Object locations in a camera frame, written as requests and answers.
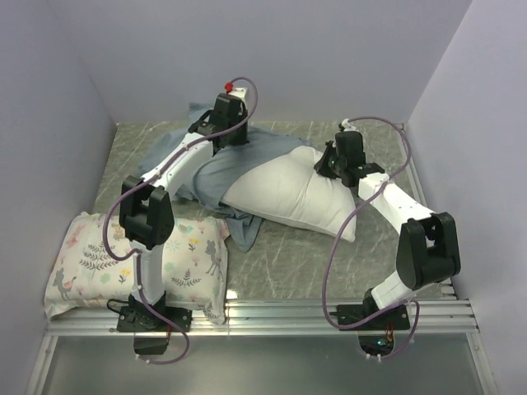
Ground white pillow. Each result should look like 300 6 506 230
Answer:
221 146 356 236

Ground blue-grey pillowcase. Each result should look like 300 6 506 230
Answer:
138 102 314 253

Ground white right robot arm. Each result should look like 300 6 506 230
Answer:
314 127 460 329

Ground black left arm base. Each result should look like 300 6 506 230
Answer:
106 296 192 357

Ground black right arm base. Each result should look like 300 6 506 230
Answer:
331 302 413 360

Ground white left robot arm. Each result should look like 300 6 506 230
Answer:
119 87 254 331

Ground floral patterned pillow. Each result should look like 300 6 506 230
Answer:
44 212 230 324

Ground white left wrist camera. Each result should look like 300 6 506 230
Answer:
224 81 249 105

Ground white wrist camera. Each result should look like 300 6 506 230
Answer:
224 81 249 105
339 118 358 132

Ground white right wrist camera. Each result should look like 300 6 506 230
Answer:
339 118 358 132

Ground aluminium right side rail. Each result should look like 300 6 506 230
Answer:
393 123 458 297

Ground aluminium frame rail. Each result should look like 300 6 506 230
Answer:
45 300 479 337

